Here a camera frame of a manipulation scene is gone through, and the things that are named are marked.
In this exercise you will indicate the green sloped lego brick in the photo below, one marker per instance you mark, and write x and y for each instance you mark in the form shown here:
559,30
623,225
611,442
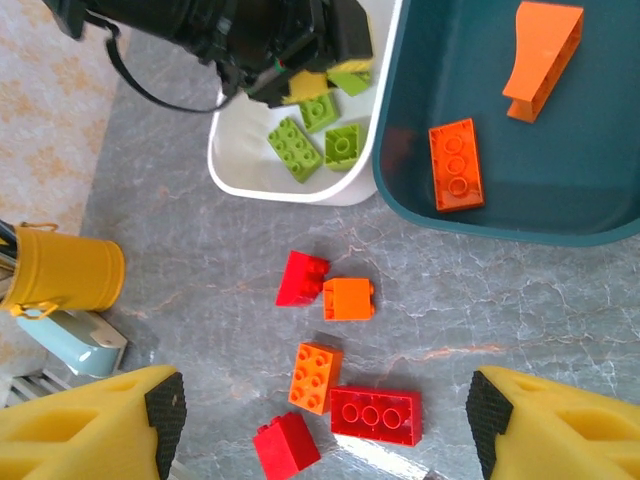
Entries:
352,82

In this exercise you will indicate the light blue stapler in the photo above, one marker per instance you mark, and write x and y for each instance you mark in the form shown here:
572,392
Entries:
75,340

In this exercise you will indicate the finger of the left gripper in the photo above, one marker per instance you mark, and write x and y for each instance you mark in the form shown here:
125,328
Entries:
307,86
352,40

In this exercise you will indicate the orange two-by-two lego brick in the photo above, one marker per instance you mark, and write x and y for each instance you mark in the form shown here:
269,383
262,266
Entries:
315,377

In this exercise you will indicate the green two-by-four lego brick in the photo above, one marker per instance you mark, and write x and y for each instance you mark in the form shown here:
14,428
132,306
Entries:
294,149

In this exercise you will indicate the orange long lego brick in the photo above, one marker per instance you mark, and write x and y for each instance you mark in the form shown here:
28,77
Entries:
456,165

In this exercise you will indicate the red sloped lego brick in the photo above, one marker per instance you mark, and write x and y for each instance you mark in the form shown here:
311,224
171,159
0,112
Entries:
300,280

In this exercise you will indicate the orange tall lego brick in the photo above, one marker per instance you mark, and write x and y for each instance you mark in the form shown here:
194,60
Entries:
347,299

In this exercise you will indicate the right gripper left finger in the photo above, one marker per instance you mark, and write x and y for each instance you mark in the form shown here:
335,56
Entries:
75,435

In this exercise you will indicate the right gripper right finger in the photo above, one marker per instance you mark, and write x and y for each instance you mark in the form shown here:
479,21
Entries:
565,440

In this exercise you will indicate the red long lego brick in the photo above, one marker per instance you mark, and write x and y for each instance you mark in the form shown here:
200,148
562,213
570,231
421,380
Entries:
376,415

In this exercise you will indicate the white plastic bin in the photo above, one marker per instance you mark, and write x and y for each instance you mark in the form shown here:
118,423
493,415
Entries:
300,195

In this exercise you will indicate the green two-by-two lego brick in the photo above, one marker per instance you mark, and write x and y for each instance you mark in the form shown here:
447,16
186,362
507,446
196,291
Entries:
320,111
342,147

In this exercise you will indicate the orange curved slope lego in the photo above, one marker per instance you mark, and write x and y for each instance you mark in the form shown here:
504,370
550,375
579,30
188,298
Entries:
542,50

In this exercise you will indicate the red small lego brick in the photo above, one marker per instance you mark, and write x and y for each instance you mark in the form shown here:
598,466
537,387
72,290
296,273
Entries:
286,445

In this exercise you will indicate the yellow pencil cup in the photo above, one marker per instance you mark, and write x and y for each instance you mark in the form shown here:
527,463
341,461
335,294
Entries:
65,275

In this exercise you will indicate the teal plastic bin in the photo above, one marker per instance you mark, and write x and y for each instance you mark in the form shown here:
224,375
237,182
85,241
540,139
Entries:
550,190

